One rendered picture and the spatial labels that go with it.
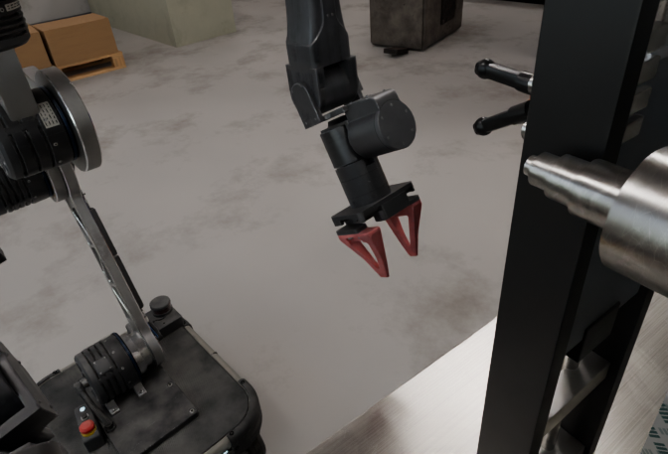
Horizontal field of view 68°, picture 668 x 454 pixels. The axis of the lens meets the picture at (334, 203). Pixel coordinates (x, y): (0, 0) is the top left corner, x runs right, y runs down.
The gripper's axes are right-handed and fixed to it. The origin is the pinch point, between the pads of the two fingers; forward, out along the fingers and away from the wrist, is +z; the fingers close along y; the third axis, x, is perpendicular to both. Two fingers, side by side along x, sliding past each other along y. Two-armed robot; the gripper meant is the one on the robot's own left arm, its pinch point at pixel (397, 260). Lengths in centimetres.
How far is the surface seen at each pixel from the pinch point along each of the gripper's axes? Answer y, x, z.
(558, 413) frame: -8.1, -23.1, 11.7
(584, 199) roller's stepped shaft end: -17.3, -37.6, -12.2
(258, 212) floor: 79, 195, 9
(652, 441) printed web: -24.1, -40.8, -4.4
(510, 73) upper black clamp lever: -11.0, -32.1, -18.8
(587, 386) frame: -3.3, -23.5, 12.2
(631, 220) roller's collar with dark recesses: -19.1, -40.3, -11.6
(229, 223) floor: 62, 199, 8
